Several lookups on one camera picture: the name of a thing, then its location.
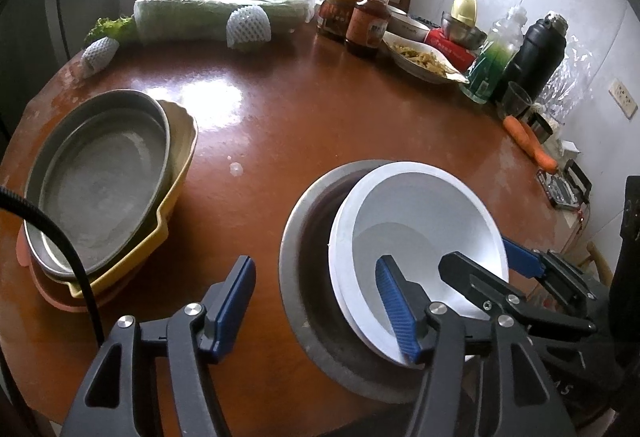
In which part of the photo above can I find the red sauce jar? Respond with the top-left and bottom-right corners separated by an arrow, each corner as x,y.
317,0 -> 366,39

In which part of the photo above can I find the clear plastic bag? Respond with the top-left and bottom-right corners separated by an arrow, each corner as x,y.
537,34 -> 601,125

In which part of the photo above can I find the brown sauce bottle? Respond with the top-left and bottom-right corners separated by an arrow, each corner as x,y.
345,0 -> 397,58

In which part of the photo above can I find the wrapped napa cabbage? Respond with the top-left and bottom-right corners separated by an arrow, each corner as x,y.
132,0 -> 328,45

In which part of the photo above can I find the orange carrot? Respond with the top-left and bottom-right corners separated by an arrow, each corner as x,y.
502,115 -> 558,174

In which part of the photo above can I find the black cable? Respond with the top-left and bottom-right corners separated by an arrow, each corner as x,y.
0,187 -> 106,348

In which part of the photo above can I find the white wall socket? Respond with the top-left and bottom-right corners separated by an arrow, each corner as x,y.
609,79 -> 638,119

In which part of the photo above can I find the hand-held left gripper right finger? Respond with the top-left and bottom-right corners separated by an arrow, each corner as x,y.
375,255 -> 576,437

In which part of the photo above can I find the green liquid plastic bottle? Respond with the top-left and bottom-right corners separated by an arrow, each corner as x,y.
461,7 -> 529,105

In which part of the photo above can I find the small steel bowl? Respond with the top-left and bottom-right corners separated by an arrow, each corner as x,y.
440,13 -> 487,48

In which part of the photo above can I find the pink plastic plate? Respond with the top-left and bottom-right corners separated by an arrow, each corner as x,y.
16,224 -> 131,315

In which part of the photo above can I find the white dish with food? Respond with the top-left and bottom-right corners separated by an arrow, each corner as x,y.
382,31 -> 471,85

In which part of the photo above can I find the fruit in white foam net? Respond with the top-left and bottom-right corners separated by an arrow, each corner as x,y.
80,37 -> 121,78
225,4 -> 273,52

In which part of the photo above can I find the small steel tin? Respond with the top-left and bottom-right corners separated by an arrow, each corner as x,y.
530,112 -> 553,142

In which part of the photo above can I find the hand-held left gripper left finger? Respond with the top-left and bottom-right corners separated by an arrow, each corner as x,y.
60,255 -> 257,437

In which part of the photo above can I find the clear drinking glass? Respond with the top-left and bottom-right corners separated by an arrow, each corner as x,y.
501,82 -> 533,120

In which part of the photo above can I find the white ceramic bowl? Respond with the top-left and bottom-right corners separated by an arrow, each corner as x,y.
387,7 -> 432,42

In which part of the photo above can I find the black framed device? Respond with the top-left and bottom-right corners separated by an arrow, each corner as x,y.
537,159 -> 593,208

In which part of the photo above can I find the black thermos flask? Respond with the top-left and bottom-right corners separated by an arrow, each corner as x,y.
495,13 -> 568,105

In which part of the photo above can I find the yellow shell-shaped plate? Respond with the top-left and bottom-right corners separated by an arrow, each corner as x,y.
65,99 -> 199,300

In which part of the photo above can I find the white paper noodle cup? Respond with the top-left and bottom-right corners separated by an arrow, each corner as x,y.
328,161 -> 511,370

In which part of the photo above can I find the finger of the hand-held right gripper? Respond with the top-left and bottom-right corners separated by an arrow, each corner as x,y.
438,252 -> 598,338
501,238 -> 601,305

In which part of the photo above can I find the round steel plate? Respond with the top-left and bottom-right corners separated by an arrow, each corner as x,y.
22,89 -> 171,278

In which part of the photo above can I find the red box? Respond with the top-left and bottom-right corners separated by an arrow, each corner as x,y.
424,28 -> 481,72

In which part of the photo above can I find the yellow plastic cup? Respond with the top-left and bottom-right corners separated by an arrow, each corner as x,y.
450,0 -> 478,25

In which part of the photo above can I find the green lettuce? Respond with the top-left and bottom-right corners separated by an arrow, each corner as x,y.
84,16 -> 138,45

